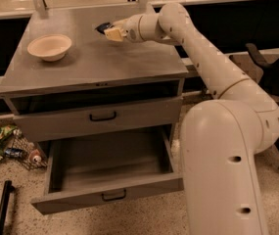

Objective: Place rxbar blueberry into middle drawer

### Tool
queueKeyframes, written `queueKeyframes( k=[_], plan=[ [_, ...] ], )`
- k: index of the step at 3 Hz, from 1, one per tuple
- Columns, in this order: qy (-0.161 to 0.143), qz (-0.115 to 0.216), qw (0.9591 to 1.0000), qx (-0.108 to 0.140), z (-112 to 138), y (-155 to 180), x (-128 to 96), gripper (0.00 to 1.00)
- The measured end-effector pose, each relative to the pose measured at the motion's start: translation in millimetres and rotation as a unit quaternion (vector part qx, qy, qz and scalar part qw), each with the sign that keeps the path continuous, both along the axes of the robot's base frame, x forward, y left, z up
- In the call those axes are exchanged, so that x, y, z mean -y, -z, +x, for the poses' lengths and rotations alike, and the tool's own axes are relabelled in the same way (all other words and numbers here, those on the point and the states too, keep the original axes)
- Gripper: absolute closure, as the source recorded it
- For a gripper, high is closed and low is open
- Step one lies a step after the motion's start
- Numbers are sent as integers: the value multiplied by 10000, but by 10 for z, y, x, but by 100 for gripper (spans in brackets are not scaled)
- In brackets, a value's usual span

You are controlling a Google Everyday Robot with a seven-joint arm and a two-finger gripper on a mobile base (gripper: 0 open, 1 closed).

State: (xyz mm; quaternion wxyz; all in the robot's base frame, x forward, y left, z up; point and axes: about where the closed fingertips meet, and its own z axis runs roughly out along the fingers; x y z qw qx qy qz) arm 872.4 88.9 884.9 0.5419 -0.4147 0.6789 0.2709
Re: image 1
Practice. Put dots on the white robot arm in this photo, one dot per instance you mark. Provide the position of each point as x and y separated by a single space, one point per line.
219 137

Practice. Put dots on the grey drawer cabinet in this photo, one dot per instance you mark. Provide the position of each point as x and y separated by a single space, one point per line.
93 72

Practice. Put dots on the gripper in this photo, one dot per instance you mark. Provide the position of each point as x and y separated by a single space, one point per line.
130 29

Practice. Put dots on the beige paper bowl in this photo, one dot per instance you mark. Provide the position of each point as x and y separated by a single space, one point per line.
49 48

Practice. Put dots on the red white bottle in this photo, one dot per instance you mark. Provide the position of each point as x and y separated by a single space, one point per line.
35 157

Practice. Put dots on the blue can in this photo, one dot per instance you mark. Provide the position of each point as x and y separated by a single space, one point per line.
15 153

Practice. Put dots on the open grey lower drawer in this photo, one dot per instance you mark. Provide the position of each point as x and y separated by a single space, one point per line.
106 168

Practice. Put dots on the black metal stand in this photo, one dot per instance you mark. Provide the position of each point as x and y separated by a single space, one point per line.
7 190

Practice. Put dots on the dark blue rxbar packet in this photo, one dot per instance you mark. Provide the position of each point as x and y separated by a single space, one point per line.
103 26

